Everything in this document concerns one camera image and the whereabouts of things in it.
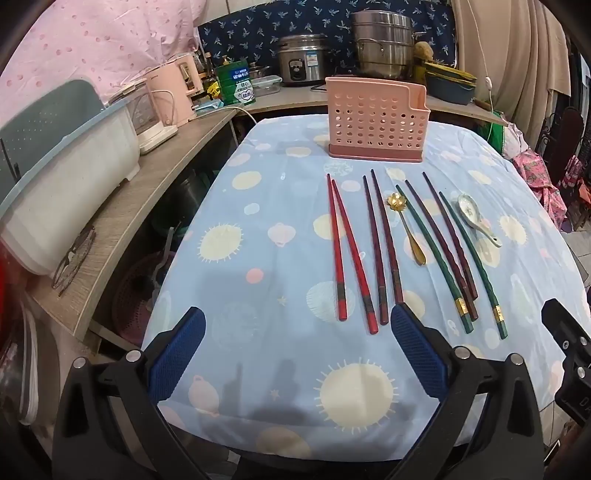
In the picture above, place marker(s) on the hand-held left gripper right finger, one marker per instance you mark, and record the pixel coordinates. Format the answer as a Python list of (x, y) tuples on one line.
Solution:
[(415, 350)]

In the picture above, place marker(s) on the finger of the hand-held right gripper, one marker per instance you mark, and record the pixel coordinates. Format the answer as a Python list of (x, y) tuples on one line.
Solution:
[(565, 325)]

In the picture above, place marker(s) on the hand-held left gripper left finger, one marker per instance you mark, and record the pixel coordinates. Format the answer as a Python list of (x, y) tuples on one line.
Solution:
[(180, 350)]

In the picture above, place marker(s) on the green chopstick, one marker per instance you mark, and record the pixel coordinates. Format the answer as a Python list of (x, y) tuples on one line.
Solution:
[(473, 265), (434, 258)]

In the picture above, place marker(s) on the dark purple chopstick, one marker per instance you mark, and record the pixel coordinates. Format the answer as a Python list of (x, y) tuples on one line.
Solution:
[(450, 235), (441, 249)]

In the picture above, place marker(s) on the dark brown chopstick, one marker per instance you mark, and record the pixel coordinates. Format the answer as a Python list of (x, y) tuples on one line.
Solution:
[(387, 240), (375, 254)]

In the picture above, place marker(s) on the red chopstick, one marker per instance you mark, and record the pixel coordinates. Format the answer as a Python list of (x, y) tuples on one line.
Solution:
[(353, 258), (336, 249)]

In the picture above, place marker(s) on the white ceramic spoon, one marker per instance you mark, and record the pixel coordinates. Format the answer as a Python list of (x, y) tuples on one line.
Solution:
[(468, 207)]

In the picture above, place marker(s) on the pink perforated utensil holder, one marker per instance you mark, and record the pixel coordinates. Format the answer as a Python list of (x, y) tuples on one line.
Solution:
[(374, 120)]

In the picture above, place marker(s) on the blue printed tablecloth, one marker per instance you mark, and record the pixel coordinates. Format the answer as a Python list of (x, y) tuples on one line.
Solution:
[(258, 258)]

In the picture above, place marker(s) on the eyeglasses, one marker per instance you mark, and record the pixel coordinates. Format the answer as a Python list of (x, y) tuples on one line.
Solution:
[(74, 258)]

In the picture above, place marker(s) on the pink floral fabric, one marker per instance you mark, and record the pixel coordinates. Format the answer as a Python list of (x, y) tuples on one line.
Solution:
[(538, 180)]

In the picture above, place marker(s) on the gold flower spoon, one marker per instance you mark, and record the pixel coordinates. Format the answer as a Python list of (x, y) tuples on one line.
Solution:
[(396, 201)]

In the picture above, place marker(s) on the wooden counter shelf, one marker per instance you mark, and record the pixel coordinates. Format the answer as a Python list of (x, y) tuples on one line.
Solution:
[(152, 180)]

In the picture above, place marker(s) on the black chair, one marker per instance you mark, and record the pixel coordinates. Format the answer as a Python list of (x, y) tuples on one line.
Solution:
[(567, 138)]

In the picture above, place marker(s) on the white plastic bin blue rim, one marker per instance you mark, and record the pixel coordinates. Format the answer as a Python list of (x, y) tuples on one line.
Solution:
[(69, 184)]

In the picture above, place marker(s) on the green bag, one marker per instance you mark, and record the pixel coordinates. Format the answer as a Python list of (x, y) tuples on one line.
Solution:
[(498, 136)]

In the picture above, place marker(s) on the white appliance with clear lid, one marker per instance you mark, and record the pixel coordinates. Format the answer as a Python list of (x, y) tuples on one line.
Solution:
[(147, 115)]

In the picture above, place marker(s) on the blue tissue packet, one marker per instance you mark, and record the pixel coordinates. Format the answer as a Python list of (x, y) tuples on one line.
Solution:
[(208, 107)]

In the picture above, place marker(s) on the pink electric kettle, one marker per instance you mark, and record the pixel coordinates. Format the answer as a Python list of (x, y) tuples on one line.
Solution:
[(173, 90)]

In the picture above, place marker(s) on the stacked blue dishes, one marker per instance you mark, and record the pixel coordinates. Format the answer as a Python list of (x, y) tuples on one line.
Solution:
[(450, 85)]

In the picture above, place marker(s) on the beige curtain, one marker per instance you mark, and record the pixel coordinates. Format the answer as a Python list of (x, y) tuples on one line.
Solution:
[(512, 60)]

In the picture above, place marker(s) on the grey-green perforated panel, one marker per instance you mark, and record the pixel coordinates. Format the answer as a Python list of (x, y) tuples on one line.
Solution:
[(46, 115)]

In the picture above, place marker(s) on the green tin can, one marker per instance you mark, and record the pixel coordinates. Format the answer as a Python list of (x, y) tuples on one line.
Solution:
[(236, 85)]

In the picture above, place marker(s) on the glass food container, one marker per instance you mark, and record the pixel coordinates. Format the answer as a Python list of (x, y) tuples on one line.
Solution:
[(267, 85)]

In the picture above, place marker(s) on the stainless steel steamer pot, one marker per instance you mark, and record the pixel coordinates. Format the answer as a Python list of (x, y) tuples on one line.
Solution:
[(383, 44)]

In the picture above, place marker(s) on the silver rice cooker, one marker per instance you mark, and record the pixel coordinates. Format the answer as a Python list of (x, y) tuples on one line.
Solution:
[(302, 60)]

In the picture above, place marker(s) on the pink dotted sheet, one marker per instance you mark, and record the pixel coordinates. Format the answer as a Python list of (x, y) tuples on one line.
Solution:
[(92, 41)]

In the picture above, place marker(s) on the dark blue printed cloth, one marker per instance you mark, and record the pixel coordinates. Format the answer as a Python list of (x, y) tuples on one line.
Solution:
[(258, 27)]

